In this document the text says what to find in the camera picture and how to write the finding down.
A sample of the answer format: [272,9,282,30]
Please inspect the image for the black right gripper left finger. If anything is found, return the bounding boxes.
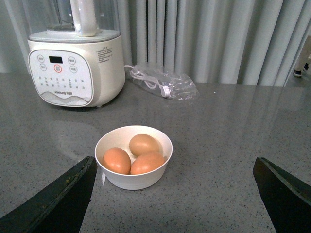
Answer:
[0,156,97,233]

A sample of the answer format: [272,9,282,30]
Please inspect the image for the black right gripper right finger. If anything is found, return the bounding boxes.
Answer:
[253,157,311,233]

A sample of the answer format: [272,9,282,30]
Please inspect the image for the brown egg bowl left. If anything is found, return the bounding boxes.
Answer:
[101,147,131,175]

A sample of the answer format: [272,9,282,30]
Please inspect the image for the brown egg bowl right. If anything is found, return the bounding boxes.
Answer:
[130,152,165,175]

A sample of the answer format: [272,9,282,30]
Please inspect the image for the pale brown egg bowl back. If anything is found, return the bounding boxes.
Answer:
[129,134,160,157]

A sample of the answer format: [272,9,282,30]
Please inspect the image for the white round bowl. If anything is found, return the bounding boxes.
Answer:
[95,125,173,190]

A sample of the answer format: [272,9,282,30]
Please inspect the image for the person's shoes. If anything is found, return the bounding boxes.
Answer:
[293,63,309,78]

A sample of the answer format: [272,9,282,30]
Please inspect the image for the white Joyoung blender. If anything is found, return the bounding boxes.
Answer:
[22,0,125,107]

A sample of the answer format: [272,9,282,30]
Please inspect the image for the clear plastic bag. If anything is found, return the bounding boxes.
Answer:
[124,63,199,100]

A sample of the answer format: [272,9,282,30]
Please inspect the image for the white power cable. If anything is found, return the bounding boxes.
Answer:
[123,64,171,98]

